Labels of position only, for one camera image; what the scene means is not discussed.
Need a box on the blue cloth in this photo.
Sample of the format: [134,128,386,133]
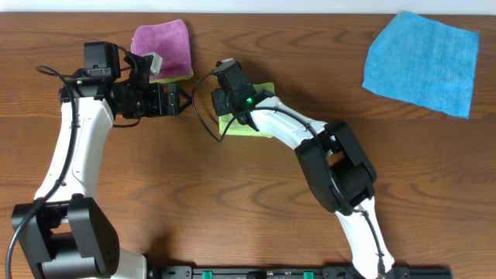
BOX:
[362,12,480,119]

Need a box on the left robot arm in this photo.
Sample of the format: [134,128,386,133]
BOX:
[11,67,191,278]

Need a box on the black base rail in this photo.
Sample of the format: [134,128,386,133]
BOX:
[146,266,453,279]

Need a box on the folded green cloth under purple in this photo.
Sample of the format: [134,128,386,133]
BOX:
[150,68,194,84]

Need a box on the right black cable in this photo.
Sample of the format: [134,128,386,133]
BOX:
[191,71,388,277]

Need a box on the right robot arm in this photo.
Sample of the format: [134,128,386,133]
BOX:
[212,88,394,278]

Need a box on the green microfiber cloth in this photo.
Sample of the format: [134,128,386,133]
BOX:
[219,82,275,138]

